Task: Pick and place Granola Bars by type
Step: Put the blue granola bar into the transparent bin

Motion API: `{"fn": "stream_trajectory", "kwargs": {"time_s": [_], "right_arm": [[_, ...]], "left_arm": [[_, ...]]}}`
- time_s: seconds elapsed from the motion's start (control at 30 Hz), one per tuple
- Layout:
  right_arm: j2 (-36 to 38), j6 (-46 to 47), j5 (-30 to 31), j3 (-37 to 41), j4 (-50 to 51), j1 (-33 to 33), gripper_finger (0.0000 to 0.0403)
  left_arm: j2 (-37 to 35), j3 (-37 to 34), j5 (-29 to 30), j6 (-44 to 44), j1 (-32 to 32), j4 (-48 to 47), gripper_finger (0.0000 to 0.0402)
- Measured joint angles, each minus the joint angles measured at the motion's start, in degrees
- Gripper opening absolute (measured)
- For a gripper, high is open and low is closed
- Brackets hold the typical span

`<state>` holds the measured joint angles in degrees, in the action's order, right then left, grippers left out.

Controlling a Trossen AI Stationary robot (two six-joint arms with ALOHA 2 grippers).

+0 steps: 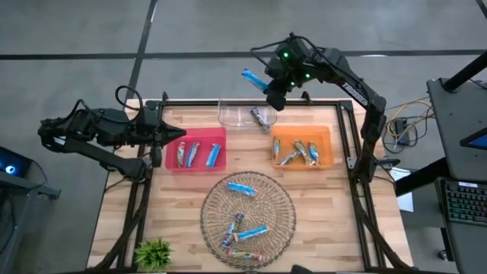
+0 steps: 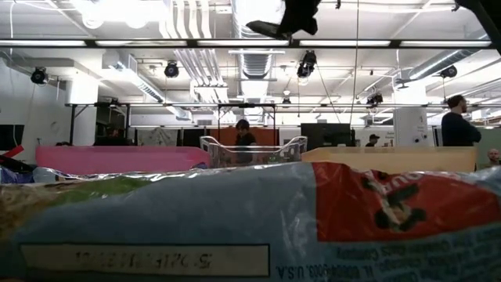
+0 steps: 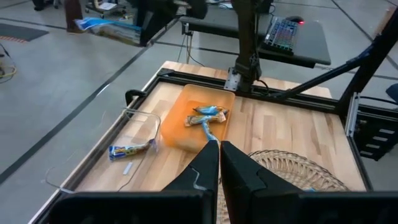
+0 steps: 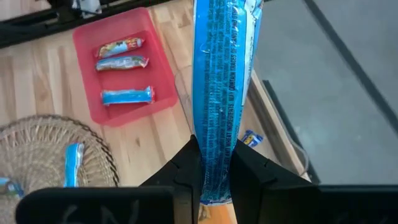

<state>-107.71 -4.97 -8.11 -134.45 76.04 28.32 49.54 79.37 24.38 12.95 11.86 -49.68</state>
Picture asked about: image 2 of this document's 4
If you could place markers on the black overhead light bar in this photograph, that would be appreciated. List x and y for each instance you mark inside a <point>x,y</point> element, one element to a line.
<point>352,43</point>

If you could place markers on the clear plastic bin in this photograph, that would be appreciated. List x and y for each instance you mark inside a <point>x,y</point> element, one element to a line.
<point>289,152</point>

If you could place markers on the orange partition panel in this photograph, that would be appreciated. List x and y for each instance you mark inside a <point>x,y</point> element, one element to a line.
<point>219,137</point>

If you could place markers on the dark blue granola bar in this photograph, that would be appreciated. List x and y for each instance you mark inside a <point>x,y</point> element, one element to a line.
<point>45,174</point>

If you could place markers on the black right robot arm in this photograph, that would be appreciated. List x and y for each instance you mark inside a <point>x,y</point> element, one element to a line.
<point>485,19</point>

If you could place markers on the dark background screen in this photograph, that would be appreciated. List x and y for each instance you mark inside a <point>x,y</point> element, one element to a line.
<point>11,136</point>

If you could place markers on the black monitor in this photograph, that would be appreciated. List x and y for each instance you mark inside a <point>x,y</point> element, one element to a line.
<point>326,137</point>

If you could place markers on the black ceiling spotlight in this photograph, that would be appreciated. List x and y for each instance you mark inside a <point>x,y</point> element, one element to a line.
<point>375,98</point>
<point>39,75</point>
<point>171,69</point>
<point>448,71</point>
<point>307,64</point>

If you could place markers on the person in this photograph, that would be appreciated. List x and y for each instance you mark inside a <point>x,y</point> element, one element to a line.
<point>246,137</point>
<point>494,156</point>
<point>373,142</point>
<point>458,129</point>
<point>111,137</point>

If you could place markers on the white pillar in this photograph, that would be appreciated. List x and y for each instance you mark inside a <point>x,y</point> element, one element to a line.
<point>411,125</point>

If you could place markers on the black background rig frame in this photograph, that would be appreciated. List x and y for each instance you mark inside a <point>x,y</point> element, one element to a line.
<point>246,105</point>

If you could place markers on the black background rack frame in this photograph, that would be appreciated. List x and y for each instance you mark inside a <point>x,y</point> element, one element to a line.
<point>73,125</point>

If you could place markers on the pink plastic tray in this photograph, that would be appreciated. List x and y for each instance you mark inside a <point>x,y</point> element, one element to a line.
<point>117,158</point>

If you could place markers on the silver ventilation duct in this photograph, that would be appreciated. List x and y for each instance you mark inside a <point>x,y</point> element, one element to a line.
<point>258,62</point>

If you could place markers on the small black ceiling lamp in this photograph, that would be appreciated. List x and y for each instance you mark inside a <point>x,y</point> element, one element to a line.
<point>286,101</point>

